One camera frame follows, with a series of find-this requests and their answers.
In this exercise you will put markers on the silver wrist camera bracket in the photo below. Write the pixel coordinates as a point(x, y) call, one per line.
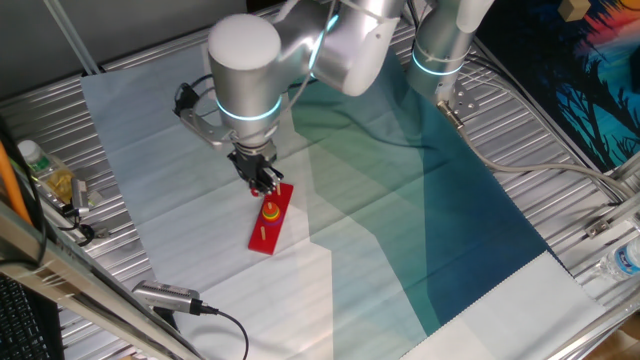
point(205, 130)

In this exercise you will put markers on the blue green white tablecloth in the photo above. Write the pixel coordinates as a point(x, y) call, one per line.
point(150, 200)

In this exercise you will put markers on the aluminium frame beam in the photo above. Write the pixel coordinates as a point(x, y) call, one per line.
point(75, 280)

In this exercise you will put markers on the aluminium frame post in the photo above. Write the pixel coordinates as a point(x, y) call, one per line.
point(70, 35)

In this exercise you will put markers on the colourful sunset poster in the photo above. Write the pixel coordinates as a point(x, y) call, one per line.
point(575, 75)

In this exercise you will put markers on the yellow oil bottle green label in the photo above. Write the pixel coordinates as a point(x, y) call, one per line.
point(47, 172)

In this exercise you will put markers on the wooden block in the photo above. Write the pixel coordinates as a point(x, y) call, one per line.
point(574, 9)

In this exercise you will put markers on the orange pole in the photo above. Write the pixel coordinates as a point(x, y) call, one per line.
point(11, 187)

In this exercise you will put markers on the black keyboard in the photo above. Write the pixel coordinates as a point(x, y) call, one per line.
point(25, 325)

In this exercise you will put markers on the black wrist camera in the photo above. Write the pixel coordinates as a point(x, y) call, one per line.
point(184, 100)

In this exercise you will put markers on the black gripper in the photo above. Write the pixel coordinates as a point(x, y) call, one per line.
point(252, 165)

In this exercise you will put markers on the red Hanoi base board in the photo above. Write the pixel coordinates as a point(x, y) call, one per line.
point(260, 242)

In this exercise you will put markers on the small silver camera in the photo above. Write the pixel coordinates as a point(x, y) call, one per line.
point(79, 195)

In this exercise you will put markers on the silver depth camera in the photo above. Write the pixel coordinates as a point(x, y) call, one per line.
point(165, 296)

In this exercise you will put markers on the clear water bottle blue label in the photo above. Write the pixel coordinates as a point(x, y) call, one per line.
point(622, 260)

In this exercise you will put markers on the aluminium profile rail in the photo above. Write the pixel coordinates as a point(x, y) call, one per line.
point(625, 207)

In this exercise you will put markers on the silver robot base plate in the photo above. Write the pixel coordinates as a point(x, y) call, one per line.
point(465, 102)

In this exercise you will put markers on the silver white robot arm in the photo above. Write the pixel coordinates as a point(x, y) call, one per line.
point(245, 70)

